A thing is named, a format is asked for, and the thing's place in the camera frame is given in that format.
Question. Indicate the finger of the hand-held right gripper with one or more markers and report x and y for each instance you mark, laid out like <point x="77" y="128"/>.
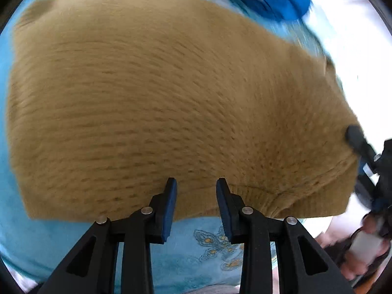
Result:
<point x="356" y="137"/>
<point x="366" y="186"/>

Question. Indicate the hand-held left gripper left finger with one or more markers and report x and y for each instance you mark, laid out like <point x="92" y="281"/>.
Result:
<point x="170" y="208"/>

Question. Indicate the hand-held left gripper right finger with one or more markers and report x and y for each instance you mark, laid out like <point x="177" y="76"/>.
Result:
<point x="223" y="211"/>

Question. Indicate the mustard knit sweater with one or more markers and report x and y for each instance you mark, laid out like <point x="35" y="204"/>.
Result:
<point x="171" y="98"/>

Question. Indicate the folded pink clothes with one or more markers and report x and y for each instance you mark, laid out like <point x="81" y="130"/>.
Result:
<point x="333" y="229"/>

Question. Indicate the folded grey clothes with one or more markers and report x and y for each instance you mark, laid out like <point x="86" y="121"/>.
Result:
<point x="340" y="252"/>

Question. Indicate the person's right hand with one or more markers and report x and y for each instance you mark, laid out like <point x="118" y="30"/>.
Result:
<point x="369" y="223"/>

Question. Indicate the teal floral bed blanket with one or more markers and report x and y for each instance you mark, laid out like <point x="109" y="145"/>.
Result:
<point x="196" y="251"/>

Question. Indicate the wooden bed frame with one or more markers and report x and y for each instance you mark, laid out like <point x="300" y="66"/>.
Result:
<point x="372" y="285"/>

